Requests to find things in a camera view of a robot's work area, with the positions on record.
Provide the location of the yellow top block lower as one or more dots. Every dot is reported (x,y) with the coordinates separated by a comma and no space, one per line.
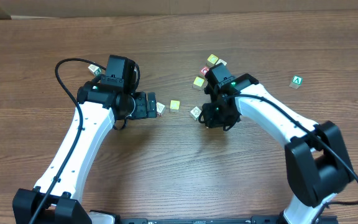
(198,83)

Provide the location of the red edged frog block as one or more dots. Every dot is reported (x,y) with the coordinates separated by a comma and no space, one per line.
(160,108)

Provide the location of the green sided wooden block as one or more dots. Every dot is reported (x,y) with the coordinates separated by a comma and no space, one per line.
(95,70)

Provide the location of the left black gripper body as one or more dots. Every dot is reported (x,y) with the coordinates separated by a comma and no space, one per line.
(141,106)

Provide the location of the green A letter block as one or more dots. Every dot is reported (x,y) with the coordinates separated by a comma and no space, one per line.
(296,82)

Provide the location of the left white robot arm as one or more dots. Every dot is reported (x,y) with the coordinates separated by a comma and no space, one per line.
(56,196)

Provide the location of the plain top wooden block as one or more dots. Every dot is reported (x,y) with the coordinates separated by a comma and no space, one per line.
(220,61)

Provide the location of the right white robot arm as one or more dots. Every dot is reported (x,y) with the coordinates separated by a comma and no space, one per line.
(318,164)

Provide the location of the hammer picture wooden block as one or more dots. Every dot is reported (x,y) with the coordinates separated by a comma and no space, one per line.
(195,113)

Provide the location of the yellow G letter block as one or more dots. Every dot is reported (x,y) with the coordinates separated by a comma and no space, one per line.
(174,106)

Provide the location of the red top block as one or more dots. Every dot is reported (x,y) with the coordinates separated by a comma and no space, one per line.
(203,71)

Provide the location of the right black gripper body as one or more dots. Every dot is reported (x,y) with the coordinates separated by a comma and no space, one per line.
(209,117)

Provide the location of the yellow top block upper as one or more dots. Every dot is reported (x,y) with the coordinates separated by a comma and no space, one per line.
(212,60)

